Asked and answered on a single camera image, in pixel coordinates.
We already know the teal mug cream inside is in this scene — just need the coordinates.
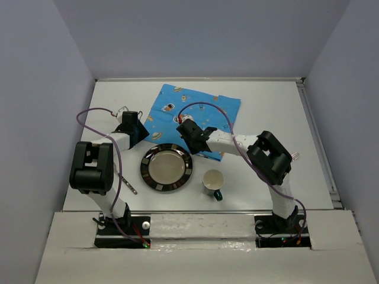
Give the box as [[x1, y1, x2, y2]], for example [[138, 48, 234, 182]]
[[202, 169, 224, 202]]

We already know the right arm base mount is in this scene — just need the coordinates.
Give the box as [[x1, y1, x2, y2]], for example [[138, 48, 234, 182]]
[[254, 214, 311, 249]]

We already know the silver fork black handle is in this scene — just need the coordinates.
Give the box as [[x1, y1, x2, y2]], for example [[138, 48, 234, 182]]
[[291, 152, 300, 160]]

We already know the black rimmed cream plate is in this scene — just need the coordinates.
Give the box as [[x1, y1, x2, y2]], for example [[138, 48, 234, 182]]
[[140, 143, 193, 192]]

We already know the blue space print cloth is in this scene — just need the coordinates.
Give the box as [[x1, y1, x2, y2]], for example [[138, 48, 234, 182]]
[[144, 84, 241, 150]]

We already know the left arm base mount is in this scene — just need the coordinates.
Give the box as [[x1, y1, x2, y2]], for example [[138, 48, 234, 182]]
[[92, 214, 151, 249]]

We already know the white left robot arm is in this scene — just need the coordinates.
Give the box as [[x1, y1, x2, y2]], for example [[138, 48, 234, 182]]
[[69, 107, 149, 234]]

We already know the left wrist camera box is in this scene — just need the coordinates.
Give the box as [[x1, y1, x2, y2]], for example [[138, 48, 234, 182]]
[[114, 106, 129, 123]]

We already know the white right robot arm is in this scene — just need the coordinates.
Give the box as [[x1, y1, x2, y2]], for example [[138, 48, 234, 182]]
[[176, 120, 298, 232]]

